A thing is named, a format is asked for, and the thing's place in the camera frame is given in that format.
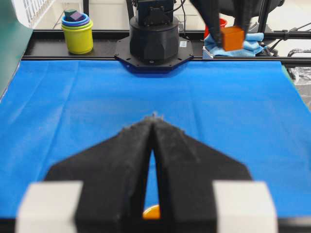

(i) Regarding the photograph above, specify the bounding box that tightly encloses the green board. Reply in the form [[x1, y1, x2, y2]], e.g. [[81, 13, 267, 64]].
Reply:
[[0, 0, 33, 96]]

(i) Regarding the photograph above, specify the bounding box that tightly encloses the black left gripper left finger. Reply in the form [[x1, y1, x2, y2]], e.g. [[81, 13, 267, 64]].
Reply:
[[44, 120, 152, 233]]

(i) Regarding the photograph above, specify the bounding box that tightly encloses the blue stacked cup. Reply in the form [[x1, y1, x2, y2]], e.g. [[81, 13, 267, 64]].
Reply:
[[62, 14, 90, 26]]

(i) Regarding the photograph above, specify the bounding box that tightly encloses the orange block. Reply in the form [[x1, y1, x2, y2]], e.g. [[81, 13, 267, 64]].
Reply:
[[221, 26, 244, 51]]

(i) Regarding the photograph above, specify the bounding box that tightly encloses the yellow-green stacked cup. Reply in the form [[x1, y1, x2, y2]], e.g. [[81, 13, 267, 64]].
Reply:
[[62, 20, 93, 54]]

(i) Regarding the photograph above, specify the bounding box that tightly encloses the light blue rag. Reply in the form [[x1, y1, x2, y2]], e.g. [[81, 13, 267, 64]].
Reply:
[[203, 33, 264, 60]]

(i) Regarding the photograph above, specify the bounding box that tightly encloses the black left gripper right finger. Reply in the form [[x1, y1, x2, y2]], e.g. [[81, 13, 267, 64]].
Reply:
[[152, 119, 252, 233]]

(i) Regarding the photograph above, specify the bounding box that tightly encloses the black cable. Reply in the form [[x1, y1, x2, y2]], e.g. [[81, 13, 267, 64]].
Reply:
[[173, 0, 207, 34]]

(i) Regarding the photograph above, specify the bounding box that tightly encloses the purple cube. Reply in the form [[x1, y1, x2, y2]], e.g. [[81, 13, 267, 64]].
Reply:
[[70, 12, 84, 22]]

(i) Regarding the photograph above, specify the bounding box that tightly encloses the blue table cloth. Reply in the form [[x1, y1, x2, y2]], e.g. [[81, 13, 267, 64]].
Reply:
[[0, 61, 311, 218]]

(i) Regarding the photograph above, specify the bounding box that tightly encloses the black aluminium frame rail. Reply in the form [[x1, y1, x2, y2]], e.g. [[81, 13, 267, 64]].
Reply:
[[22, 30, 311, 68]]

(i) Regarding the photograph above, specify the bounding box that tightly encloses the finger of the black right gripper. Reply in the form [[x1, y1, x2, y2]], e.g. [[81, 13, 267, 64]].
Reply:
[[190, 0, 222, 48], [233, 0, 258, 33]]

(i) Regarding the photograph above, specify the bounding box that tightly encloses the orange round object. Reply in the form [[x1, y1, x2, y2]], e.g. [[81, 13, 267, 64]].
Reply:
[[143, 205, 160, 220]]

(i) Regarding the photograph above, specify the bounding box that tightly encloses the red bucket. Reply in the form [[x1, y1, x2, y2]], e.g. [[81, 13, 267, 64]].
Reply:
[[204, 18, 227, 38]]

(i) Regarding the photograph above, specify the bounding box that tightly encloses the dark green cube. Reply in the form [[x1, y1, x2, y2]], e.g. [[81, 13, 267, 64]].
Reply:
[[64, 9, 76, 21]]

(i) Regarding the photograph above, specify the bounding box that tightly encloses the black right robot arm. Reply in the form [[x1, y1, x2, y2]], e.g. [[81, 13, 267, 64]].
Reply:
[[117, 0, 251, 233]]

